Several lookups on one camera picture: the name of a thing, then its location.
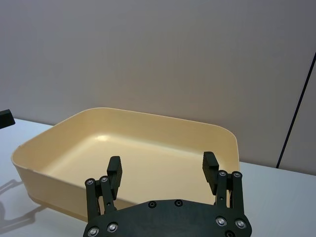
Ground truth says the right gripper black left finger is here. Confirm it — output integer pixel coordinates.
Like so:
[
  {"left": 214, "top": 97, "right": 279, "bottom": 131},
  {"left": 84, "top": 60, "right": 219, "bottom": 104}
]
[{"left": 84, "top": 156, "right": 123, "bottom": 223}]

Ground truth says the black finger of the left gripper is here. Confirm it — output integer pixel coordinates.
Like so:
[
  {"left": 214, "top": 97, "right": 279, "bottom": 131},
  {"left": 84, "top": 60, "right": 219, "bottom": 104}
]
[{"left": 0, "top": 109, "right": 16, "bottom": 129}]

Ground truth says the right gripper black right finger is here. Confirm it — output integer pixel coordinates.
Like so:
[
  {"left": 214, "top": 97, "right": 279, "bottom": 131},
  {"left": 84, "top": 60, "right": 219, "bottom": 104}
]
[{"left": 202, "top": 151, "right": 245, "bottom": 218}]

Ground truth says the cream plastic tray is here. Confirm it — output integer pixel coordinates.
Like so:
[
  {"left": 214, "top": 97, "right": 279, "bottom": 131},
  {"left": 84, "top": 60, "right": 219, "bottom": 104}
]
[{"left": 10, "top": 107, "right": 241, "bottom": 221}]

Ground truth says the thin dark wall strip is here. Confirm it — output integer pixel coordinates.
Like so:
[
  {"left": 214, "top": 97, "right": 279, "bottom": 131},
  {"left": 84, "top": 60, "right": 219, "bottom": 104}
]
[{"left": 276, "top": 51, "right": 316, "bottom": 169}]

